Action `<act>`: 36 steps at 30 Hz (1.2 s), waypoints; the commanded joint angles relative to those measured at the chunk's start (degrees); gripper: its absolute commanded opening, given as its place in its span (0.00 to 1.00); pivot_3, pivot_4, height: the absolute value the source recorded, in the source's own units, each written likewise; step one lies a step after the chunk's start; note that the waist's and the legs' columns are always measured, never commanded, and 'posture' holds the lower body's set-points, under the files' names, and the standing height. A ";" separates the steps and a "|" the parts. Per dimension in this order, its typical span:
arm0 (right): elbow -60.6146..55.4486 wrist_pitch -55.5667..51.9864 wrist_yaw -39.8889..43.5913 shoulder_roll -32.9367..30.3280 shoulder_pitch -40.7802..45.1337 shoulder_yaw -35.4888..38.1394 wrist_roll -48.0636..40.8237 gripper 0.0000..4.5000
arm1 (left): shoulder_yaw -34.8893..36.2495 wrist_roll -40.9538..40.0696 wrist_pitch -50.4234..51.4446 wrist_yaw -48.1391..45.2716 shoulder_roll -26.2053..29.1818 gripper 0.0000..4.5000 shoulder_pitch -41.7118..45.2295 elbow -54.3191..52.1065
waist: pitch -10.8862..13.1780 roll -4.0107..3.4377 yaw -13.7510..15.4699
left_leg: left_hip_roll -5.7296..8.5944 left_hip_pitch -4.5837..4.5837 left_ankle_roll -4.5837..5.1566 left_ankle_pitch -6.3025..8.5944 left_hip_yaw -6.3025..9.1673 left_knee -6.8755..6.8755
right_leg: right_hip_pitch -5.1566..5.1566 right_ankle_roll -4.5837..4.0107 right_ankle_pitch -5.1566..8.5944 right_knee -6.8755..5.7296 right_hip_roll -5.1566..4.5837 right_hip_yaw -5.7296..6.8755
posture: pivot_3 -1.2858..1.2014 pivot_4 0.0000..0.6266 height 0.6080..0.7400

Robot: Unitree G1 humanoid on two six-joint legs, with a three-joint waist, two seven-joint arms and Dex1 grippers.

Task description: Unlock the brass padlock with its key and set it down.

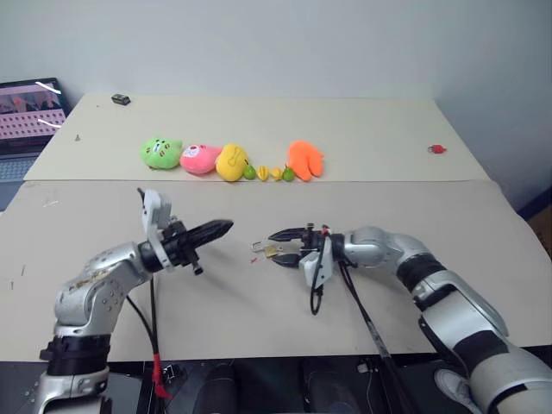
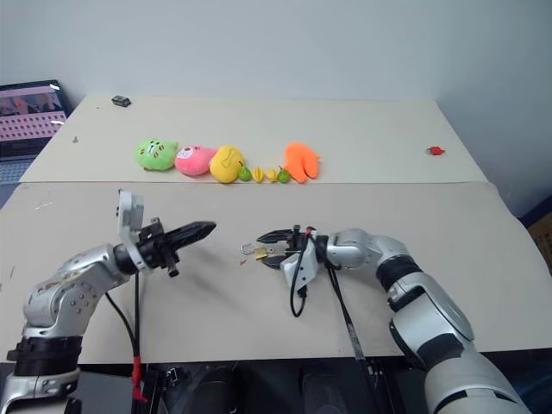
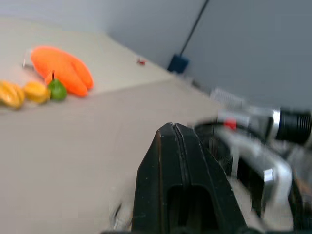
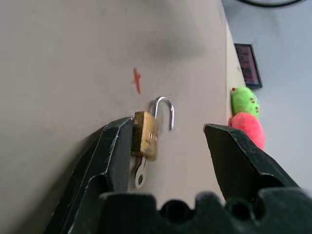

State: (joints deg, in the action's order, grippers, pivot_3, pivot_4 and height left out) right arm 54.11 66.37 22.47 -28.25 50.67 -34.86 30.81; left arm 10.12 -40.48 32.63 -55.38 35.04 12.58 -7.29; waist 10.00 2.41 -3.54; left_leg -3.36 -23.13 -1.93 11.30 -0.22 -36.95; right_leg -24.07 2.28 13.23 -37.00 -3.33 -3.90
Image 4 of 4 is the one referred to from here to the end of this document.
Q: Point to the small brass padlock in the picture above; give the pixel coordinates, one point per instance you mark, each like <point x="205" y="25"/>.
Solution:
<point x="146" y="136"/>

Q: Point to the red cross mark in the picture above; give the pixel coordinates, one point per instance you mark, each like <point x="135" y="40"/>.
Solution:
<point x="137" y="79"/>

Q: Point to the green plush toy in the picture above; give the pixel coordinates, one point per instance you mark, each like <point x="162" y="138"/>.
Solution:
<point x="245" y="102"/>

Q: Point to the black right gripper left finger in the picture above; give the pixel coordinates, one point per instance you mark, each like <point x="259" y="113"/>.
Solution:
<point x="97" y="165"/>

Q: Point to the pink plush toy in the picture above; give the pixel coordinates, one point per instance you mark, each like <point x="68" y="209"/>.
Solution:
<point x="251" y="129"/>

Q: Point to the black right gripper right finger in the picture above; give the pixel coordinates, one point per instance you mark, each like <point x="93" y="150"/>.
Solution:
<point x="239" y="161"/>

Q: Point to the open laptop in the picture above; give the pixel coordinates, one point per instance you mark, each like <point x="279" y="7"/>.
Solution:
<point x="248" y="65"/>

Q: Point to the small silver key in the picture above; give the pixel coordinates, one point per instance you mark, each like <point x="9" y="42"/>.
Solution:
<point x="141" y="174"/>

